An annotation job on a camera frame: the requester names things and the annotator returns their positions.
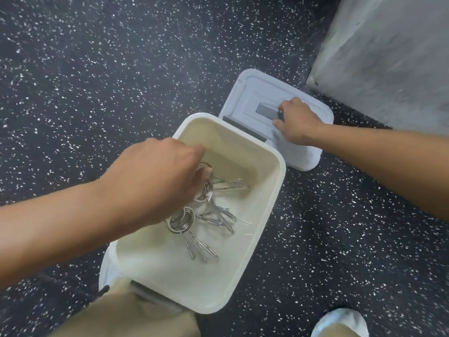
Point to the person's right hand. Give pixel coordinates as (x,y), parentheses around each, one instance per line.
(298,121)

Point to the person's left hand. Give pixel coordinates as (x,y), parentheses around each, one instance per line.
(150,178)

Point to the person's right thumb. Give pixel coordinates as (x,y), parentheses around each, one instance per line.
(279,124)

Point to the person's left fingers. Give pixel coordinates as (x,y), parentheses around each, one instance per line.
(191,171)

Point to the silver spring collar clip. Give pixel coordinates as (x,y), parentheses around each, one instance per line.
(224,184)
(182,222)
(221,215)

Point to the person's right forearm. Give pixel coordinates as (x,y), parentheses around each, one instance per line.
(386,161)

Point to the person's left forearm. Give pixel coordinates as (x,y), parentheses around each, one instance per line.
(49,231)

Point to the grey bin latch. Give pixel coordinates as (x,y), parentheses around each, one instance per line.
(245,129)

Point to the white plastic storage bin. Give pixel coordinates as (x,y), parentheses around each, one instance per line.
(242,221)

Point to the person's khaki trouser leg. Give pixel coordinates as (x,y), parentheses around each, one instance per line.
(133,315)

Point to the person's white right shoe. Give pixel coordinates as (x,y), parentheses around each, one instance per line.
(342,322)

